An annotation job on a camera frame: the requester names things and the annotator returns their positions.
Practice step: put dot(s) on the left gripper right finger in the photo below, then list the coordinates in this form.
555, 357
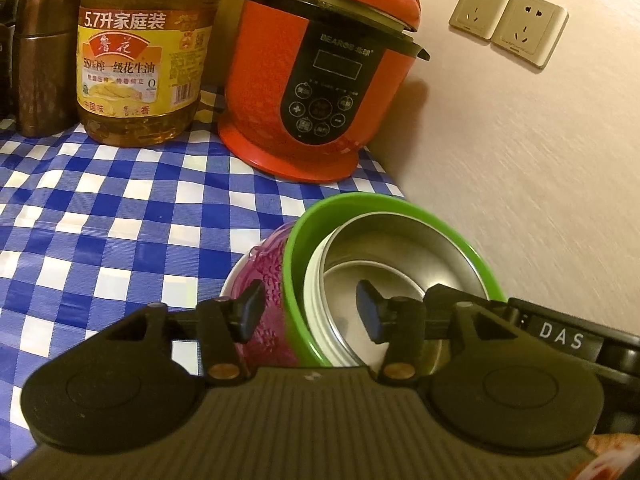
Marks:
398, 322

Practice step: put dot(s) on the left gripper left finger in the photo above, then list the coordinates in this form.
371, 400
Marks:
222, 325

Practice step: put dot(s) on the cream plastic bowl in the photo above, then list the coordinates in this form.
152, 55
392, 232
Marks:
320, 309

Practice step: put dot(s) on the green plastic bowl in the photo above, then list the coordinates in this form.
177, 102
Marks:
316, 224

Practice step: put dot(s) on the person right hand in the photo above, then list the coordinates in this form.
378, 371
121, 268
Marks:
617, 458

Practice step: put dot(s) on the white ceramic plate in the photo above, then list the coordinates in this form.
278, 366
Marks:
232, 279

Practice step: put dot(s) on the blue white checkered tablecloth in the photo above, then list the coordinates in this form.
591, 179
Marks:
91, 233

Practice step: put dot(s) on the red electric pressure cooker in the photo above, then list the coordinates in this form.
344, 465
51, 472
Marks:
310, 81

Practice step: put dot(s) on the large cooking oil bottle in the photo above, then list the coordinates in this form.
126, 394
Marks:
139, 68

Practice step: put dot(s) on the brown metal canister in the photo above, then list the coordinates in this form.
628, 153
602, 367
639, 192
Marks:
44, 66

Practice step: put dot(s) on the stainless steel steamer pot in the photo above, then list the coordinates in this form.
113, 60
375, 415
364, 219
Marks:
7, 21

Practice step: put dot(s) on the double wall socket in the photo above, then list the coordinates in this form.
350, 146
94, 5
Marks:
529, 29

